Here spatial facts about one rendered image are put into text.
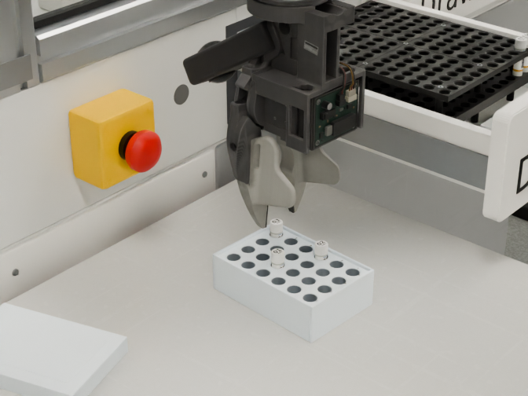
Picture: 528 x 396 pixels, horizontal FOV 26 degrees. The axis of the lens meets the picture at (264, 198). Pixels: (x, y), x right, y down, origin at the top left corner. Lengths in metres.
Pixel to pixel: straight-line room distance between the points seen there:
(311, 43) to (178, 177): 0.37
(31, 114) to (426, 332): 0.40
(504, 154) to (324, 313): 0.22
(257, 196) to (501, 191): 0.23
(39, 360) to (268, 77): 0.30
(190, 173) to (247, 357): 0.31
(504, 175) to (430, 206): 0.65
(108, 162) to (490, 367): 0.39
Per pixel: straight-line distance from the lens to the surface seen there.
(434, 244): 1.15
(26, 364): 0.97
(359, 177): 1.51
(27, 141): 1.06
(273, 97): 0.92
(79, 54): 1.07
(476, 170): 1.09
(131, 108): 1.07
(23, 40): 1.03
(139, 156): 1.06
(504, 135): 1.04
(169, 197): 1.22
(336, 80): 0.91
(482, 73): 1.19
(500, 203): 1.07
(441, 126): 1.10
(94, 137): 1.06
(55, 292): 1.09
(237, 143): 0.94
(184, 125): 1.20
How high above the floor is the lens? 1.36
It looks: 29 degrees down
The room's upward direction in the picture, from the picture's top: straight up
